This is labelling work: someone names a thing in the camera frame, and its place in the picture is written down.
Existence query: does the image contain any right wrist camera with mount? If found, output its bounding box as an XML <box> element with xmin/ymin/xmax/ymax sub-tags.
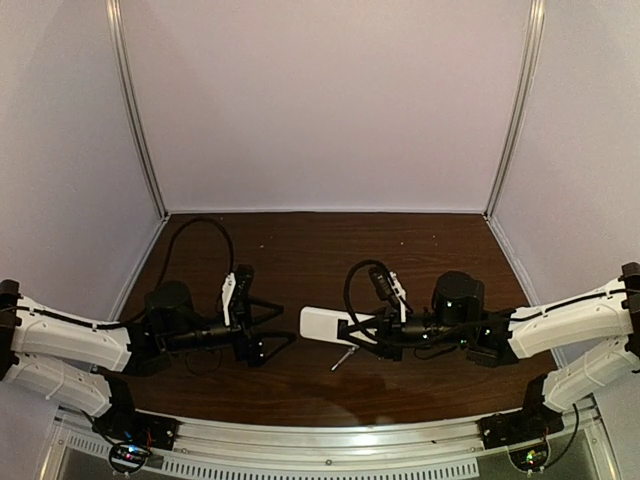
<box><xmin>368</xmin><ymin>266</ymin><xmax>408</xmax><ymax>323</ymax></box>

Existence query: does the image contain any white remote control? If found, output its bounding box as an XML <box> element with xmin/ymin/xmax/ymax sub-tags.
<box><xmin>299</xmin><ymin>306</ymin><xmax>355</xmax><ymax>345</ymax></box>

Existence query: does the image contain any left round circuit board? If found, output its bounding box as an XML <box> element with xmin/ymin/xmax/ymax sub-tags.
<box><xmin>107</xmin><ymin>442</ymin><xmax>151</xmax><ymax>474</ymax></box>

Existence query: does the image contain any left black camera cable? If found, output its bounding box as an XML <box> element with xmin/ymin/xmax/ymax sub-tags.
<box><xmin>164</xmin><ymin>218</ymin><xmax>236</xmax><ymax>301</ymax></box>

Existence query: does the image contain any black camera cable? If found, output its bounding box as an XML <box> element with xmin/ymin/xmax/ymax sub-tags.
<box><xmin>345</xmin><ymin>258</ymin><xmax>401</xmax><ymax>336</ymax></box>
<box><xmin>164</xmin><ymin>218</ymin><xmax>236</xmax><ymax>301</ymax></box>

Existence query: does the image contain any right black camera cable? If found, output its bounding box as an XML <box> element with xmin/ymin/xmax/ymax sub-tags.
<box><xmin>345</xmin><ymin>258</ymin><xmax>401</xmax><ymax>336</ymax></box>

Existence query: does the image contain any round circuit board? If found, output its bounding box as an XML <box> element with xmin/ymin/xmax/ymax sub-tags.
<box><xmin>507</xmin><ymin>440</ymin><xmax>550</xmax><ymax>474</ymax></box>
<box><xmin>107</xmin><ymin>442</ymin><xmax>151</xmax><ymax>474</ymax></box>

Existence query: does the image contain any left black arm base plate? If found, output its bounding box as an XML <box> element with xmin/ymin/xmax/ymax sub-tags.
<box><xmin>92</xmin><ymin>411</ymin><xmax>179</xmax><ymax>451</ymax></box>

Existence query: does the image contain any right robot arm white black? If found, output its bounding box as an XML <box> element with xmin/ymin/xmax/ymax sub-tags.
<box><xmin>336</xmin><ymin>261</ymin><xmax>639</xmax><ymax>414</ymax></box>

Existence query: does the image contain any clear handle screwdriver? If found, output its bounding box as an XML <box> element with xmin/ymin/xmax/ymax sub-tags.
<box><xmin>330</xmin><ymin>346</ymin><xmax>359</xmax><ymax>372</ymax></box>

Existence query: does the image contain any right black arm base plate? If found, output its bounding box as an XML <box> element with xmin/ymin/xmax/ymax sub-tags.
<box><xmin>476</xmin><ymin>406</ymin><xmax>564</xmax><ymax>450</ymax></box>

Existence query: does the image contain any left aluminium corner post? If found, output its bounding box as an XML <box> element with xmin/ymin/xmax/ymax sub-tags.
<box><xmin>105</xmin><ymin>0</ymin><xmax>168</xmax><ymax>220</ymax></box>

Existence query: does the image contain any aluminium corner post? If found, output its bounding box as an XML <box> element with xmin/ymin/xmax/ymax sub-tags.
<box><xmin>105</xmin><ymin>0</ymin><xmax>168</xmax><ymax>220</ymax></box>
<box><xmin>484</xmin><ymin>0</ymin><xmax>546</xmax><ymax>222</ymax></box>

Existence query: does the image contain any right aluminium corner post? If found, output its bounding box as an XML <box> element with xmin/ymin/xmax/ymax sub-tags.
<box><xmin>484</xmin><ymin>0</ymin><xmax>546</xmax><ymax>222</ymax></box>

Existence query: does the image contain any right round circuit board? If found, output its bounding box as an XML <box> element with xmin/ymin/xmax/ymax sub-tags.
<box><xmin>507</xmin><ymin>440</ymin><xmax>550</xmax><ymax>474</ymax></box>

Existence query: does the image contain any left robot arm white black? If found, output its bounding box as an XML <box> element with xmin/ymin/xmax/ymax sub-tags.
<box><xmin>1</xmin><ymin>279</ymin><xmax>297</xmax><ymax>439</ymax></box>

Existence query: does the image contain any front aluminium rail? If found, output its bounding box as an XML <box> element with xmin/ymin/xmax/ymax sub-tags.
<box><xmin>47</xmin><ymin>392</ymin><xmax>609</xmax><ymax>479</ymax></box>

